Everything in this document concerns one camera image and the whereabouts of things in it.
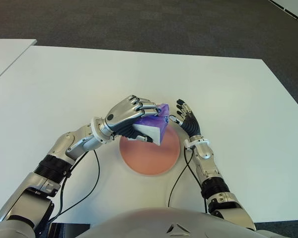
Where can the white neighbouring table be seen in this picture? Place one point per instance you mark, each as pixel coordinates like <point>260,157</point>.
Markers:
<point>5,57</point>

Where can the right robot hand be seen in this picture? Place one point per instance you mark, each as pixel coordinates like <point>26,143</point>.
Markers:
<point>192,124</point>

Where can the grey robot torso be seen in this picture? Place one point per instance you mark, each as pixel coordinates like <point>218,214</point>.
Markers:
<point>151,223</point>

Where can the purple tissue paper pack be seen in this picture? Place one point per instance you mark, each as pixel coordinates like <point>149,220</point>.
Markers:
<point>154,126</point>

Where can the pink round plate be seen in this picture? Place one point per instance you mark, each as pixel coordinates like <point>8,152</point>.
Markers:
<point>149,158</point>

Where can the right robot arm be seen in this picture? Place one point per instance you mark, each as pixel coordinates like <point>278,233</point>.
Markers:
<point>208,168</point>

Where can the black base under table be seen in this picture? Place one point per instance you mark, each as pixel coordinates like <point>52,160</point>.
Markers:
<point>69,230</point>

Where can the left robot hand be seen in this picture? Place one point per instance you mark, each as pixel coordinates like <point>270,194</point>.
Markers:
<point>121,114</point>

